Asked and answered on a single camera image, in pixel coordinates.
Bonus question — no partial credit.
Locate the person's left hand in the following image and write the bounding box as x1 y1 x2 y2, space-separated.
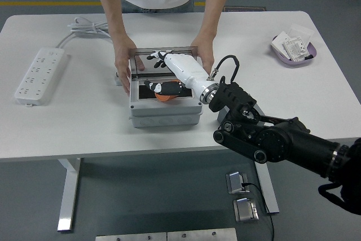
191 36 217 74

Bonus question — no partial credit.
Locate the person's right hand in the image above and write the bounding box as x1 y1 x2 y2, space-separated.
114 36 146 94

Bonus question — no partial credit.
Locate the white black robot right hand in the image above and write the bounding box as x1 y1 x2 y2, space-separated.
143 50 219 100

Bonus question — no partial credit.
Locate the transparent hinged box lid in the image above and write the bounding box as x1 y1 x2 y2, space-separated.
129 46 201 77

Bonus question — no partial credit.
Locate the orange cylindrical battery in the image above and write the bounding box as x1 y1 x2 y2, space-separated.
154 93 177 103

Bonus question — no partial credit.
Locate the grey plastic junction box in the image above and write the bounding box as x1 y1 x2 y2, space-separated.
129 77 204 128

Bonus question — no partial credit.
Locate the silver floor socket box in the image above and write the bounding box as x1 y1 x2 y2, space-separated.
232 198 259 223
226 170 250 195

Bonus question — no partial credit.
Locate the dark floor mat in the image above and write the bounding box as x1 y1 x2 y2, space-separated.
222 5 267 13

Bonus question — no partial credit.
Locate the plain white socket plate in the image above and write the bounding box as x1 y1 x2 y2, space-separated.
271 33 291 55

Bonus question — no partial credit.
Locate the white power strip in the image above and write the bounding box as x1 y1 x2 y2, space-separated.
15 48 70 108

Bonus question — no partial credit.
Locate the purple plastic tray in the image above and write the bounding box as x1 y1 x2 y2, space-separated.
267 34 321 68

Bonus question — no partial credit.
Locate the white socket plate with holes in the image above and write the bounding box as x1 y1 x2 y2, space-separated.
283 36 310 62

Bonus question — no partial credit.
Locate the clear plastic socket package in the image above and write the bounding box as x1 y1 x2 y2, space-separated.
287 23 315 45

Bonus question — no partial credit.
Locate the white table leg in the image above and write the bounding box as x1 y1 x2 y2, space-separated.
254 158 280 214
57 157 82 232

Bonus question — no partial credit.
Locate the grey metal plate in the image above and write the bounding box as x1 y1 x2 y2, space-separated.
95 232 168 241

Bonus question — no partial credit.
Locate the white power cord with plug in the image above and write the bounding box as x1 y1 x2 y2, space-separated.
55 17 122 86

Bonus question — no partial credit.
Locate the black floor cable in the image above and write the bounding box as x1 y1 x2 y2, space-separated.
241 182 276 241

